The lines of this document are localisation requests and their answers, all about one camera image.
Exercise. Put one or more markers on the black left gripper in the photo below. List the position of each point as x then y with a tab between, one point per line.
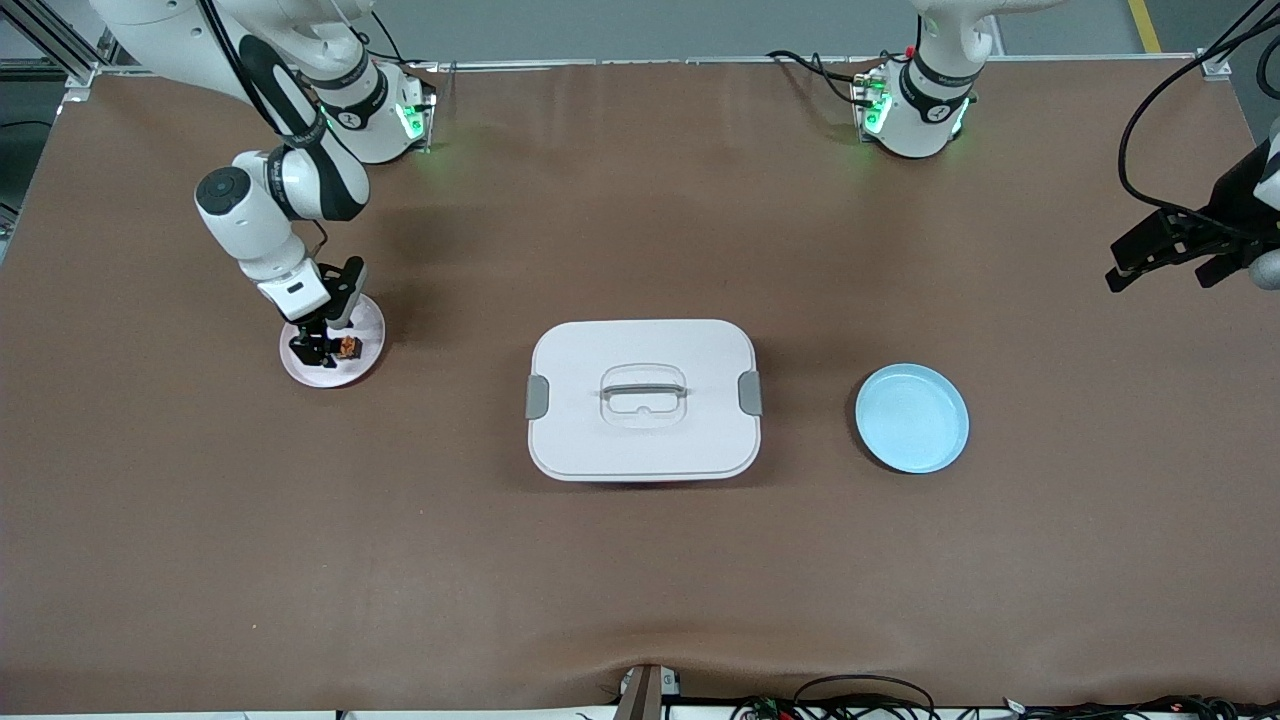
1222	211

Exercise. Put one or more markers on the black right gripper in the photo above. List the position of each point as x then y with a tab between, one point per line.
313	329

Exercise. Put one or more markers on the orange and black switch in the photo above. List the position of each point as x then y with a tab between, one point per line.
350	348

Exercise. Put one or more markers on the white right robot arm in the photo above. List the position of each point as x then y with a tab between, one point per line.
240	210

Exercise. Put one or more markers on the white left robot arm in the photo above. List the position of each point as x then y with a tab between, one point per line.
915	110

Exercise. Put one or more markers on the pale pink round plate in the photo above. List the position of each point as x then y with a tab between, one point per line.
370	335

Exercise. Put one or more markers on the grey box latch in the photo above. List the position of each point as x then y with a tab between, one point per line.
750	393
537	398

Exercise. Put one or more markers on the light blue round plate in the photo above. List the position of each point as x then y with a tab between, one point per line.
912	418

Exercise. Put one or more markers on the white lidded storage box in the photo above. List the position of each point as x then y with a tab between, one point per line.
645	440

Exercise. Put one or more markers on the aluminium frame post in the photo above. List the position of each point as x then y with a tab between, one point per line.
75	55
1225	50

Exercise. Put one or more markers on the metal table edge bracket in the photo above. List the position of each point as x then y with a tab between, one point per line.
645	695

